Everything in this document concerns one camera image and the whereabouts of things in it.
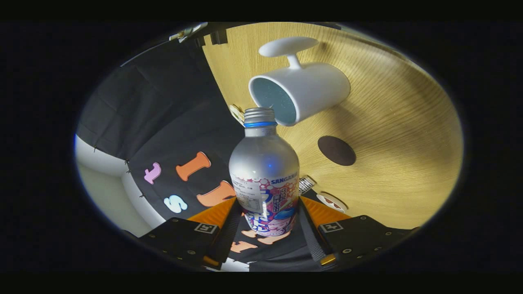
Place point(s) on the white divided snack tray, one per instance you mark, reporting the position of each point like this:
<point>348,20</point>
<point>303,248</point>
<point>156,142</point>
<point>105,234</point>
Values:
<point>237,113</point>

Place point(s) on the red-brown food pieces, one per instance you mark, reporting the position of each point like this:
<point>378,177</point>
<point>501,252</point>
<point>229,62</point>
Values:
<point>331,201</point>

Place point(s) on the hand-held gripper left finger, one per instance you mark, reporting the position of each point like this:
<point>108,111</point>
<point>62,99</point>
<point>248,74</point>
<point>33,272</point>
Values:
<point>226,232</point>

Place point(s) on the wooden table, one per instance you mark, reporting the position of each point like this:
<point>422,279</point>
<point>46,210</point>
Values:
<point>400,143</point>

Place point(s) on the silver juice bottle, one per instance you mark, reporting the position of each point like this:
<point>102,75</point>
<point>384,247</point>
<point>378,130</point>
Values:
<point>263,163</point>

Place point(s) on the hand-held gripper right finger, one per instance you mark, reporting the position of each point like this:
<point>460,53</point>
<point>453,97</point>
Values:
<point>310,237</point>

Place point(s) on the cluttered side stand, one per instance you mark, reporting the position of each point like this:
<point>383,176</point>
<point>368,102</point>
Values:
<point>188,32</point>

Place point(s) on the white cup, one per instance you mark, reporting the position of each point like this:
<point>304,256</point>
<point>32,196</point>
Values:
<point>318,90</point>

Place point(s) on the black table clamp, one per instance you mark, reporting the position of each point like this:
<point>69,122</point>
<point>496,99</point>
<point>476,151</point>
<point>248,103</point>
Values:
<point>218,37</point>

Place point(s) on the white round plate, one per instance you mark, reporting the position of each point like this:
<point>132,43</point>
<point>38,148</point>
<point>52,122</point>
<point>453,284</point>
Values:
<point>337,208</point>

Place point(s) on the black backdrop cloth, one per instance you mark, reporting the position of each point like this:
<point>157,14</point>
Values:
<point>163,102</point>

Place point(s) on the dark round coaster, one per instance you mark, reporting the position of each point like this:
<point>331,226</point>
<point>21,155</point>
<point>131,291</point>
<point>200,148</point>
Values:
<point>336,150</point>

